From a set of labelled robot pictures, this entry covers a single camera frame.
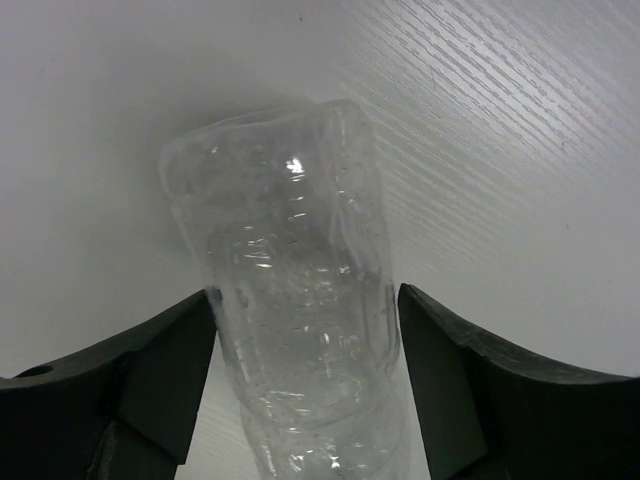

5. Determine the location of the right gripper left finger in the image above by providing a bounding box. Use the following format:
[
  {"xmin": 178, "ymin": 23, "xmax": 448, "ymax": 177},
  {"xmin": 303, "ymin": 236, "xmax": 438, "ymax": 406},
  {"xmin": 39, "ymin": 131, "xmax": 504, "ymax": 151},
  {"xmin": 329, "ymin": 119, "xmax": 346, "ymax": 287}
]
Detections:
[{"xmin": 1, "ymin": 291, "xmax": 216, "ymax": 479}]

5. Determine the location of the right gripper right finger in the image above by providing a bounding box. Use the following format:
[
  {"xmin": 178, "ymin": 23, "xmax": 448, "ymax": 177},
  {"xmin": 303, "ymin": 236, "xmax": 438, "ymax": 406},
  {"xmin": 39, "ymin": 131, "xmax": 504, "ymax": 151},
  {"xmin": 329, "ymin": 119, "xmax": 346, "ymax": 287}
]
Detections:
[{"xmin": 398, "ymin": 284, "xmax": 639, "ymax": 479}]

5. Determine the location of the clear crushed unlabelled bottle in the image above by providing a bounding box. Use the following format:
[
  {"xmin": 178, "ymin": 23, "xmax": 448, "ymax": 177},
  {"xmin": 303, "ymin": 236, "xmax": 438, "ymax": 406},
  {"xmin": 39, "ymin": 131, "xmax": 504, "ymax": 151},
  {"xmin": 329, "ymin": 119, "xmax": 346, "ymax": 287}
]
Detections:
[{"xmin": 159, "ymin": 100, "xmax": 409, "ymax": 479}]

